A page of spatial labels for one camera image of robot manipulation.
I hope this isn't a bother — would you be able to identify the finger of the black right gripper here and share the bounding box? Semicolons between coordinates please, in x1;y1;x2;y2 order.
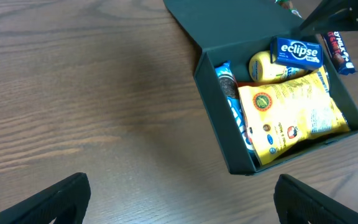
298;0;358;35

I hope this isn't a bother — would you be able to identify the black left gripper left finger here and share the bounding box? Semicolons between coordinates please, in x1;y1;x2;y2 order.
0;172;91;224

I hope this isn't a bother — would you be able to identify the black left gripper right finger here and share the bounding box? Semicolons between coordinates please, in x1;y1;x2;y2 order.
273;174;358;224

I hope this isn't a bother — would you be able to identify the purple Dairy Milk bar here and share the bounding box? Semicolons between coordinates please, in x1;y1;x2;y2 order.
322;31;356;75

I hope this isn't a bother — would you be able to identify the blue Eclipse mint pack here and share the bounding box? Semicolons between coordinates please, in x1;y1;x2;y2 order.
270;37;324;70

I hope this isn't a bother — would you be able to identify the yellow Mentos gum bottle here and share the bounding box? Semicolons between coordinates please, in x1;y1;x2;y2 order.
249;50;308;84

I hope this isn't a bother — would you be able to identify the yellow snack bag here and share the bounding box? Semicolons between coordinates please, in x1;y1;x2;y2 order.
239;66;350;166

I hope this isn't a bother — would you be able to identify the black box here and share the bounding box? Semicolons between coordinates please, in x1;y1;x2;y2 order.
164;0;358;175

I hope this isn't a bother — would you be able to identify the blue Oreo cookie pack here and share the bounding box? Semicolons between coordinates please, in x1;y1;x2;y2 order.
215;61;256;159

